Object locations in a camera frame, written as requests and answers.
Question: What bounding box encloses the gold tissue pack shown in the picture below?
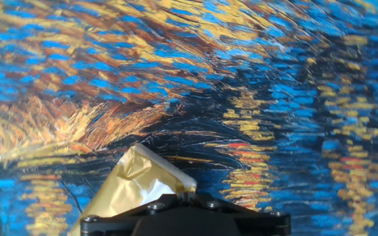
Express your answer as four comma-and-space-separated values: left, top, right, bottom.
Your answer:
67, 143, 198, 236

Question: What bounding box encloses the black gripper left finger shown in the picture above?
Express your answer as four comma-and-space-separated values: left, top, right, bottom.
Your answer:
79, 193, 187, 236

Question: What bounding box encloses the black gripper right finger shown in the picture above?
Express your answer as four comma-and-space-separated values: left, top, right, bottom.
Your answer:
187, 192, 292, 236

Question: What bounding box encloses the blue yellow painting-print cloth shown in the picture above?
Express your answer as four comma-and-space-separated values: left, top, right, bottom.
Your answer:
0, 0, 378, 236

